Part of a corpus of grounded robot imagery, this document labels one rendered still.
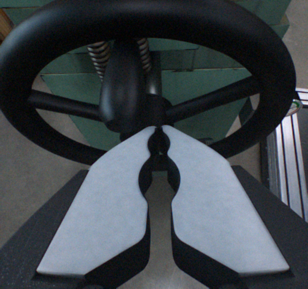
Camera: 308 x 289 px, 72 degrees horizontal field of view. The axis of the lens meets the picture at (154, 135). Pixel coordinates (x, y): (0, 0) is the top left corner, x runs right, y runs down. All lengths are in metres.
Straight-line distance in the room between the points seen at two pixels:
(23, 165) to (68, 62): 0.92
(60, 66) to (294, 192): 0.84
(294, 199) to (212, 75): 0.61
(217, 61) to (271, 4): 0.11
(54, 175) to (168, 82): 0.87
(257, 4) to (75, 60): 0.30
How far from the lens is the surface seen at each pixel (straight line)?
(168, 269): 1.02
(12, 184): 1.28
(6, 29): 1.92
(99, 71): 0.27
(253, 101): 0.53
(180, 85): 0.46
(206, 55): 0.41
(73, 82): 0.48
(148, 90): 0.25
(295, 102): 0.48
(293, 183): 0.95
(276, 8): 0.39
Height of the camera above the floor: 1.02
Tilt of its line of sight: 63 degrees down
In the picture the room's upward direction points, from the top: 4 degrees counter-clockwise
